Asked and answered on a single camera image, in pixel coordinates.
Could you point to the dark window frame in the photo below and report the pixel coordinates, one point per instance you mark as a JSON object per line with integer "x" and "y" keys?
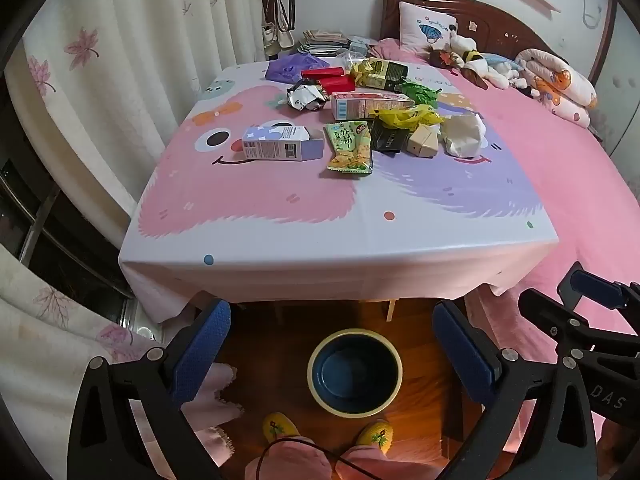
{"x": 55, "y": 240}

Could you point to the strawberry milk carton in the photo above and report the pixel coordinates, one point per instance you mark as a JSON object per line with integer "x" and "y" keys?
{"x": 365, "y": 106}

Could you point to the black gold crumpled wrapper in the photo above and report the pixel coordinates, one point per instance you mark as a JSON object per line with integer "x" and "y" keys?
{"x": 306, "y": 96}

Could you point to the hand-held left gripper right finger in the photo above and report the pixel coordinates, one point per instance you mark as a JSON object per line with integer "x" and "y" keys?
{"x": 462, "y": 347}

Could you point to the person's left leg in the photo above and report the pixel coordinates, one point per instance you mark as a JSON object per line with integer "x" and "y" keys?
{"x": 290, "y": 462}

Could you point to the purple white carton box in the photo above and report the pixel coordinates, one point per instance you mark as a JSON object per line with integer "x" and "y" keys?
{"x": 280, "y": 142}

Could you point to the yellow wrapper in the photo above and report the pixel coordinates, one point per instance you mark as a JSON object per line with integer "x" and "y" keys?
{"x": 362, "y": 74}

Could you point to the printed pink tablecloth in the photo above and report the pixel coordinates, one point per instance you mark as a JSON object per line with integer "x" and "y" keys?
{"x": 275, "y": 200}

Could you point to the small beige carton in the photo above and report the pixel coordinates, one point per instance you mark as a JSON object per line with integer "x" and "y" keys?
{"x": 422, "y": 141}

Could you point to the yellow knit slipper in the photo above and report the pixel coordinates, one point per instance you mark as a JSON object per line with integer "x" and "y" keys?
{"x": 281, "y": 427}
{"x": 375, "y": 437}

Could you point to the yellow slippers and pink trousers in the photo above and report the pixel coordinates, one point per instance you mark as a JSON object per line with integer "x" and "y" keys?
{"x": 320, "y": 452}

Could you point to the brown hair doll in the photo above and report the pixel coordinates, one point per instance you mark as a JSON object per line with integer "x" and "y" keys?
{"x": 442, "y": 57}

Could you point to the blue bin with cream rim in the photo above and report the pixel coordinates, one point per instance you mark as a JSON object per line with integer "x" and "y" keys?
{"x": 352, "y": 377}

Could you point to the white crumpled paper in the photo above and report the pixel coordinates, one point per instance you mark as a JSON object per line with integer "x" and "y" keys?
{"x": 462, "y": 135}

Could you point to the black packet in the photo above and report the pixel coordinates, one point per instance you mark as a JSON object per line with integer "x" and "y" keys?
{"x": 390, "y": 137}

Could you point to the white leaf print curtain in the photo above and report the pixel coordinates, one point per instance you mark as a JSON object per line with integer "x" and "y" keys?
{"x": 125, "y": 50}
{"x": 45, "y": 340}

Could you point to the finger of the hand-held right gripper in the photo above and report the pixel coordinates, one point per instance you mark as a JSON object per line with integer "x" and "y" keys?
{"x": 565, "y": 320}
{"x": 597, "y": 287}

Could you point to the green paper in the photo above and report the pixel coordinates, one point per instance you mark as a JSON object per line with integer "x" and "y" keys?
{"x": 420, "y": 94}

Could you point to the folded printed quilt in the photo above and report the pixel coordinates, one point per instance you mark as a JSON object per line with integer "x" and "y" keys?
{"x": 560, "y": 85}

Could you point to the white blue plush toy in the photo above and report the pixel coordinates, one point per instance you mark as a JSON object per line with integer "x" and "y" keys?
{"x": 495, "y": 72}

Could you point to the purple plastic bag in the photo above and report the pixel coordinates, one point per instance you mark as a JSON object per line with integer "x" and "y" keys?
{"x": 292, "y": 67}

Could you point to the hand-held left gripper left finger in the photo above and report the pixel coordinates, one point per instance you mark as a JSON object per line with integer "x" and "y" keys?
{"x": 200, "y": 345}

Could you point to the red paper box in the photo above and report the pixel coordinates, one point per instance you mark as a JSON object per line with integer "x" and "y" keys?
{"x": 336, "y": 84}

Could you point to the white printed pillow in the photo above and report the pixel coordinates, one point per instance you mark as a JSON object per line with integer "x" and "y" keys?
{"x": 427, "y": 25}

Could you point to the bee plush toy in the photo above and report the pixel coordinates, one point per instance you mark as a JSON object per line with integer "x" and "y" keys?
{"x": 472, "y": 56}

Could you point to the light blue packet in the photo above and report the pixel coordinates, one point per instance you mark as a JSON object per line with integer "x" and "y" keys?
{"x": 360, "y": 46}

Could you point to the green snack packet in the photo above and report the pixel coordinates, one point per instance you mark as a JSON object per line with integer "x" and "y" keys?
{"x": 350, "y": 147}

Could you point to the dark green cream box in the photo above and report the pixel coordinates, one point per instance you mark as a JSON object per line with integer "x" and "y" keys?
{"x": 390, "y": 74}

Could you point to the yellow plastic bag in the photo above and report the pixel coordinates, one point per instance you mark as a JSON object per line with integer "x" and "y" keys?
{"x": 405, "y": 116}

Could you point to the stack of books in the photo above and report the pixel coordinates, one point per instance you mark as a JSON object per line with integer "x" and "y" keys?
{"x": 325, "y": 40}

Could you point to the beige handbag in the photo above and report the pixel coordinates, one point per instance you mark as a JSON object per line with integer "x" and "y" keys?
{"x": 277, "y": 37}

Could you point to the wooden headboard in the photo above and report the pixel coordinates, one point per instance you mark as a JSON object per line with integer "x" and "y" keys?
{"x": 500, "y": 15}

